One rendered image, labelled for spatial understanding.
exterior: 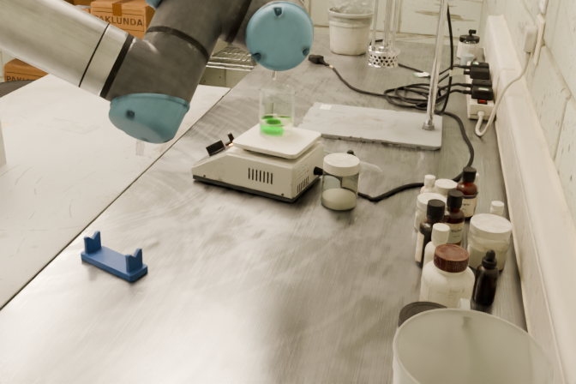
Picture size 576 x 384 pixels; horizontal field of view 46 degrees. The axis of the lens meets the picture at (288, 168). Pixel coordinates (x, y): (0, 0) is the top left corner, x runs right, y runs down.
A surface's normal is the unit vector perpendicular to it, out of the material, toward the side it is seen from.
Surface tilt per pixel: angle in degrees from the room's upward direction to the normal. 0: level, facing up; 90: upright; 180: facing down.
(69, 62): 97
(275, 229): 0
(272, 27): 89
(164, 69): 52
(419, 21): 90
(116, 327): 0
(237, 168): 90
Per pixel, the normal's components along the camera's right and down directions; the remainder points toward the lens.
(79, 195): 0.04, -0.91
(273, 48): 0.02, 0.38
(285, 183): -0.42, 0.35
